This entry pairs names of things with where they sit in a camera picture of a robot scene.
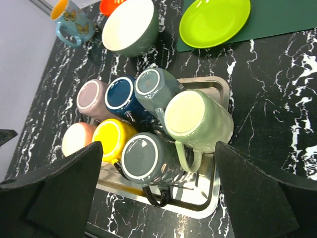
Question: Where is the pink mug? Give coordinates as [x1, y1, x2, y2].
[61, 122, 97, 157]

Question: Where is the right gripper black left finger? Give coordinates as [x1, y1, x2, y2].
[26, 142, 103, 238]

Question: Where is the dark grey mug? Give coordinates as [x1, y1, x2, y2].
[121, 132, 184, 207]

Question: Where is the blue-grey mug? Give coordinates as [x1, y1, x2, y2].
[134, 68, 185, 124]

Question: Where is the yellow mug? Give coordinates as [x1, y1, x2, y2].
[92, 119, 138, 165]

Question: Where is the dark green mat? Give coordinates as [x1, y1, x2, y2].
[177, 0, 317, 52]

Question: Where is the white grey bowl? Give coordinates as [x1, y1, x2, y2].
[102, 0, 159, 58]

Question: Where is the navy blue mug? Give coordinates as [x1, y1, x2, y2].
[105, 75, 154, 123]

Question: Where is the light green mug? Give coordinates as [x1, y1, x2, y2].
[164, 90, 234, 173]

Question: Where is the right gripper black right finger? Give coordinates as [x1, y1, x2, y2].
[214, 142, 299, 238]

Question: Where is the lime green plate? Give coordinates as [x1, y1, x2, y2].
[179, 0, 251, 49]

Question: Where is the mauve mug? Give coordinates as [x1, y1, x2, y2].
[76, 79, 119, 122]

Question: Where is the metal tray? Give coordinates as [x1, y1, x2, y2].
[96, 76, 230, 219]

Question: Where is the orange bowl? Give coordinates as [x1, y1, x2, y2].
[99, 0, 125, 17]

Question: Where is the blue butterfly mug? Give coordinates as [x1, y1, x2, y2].
[50, 0, 96, 48]

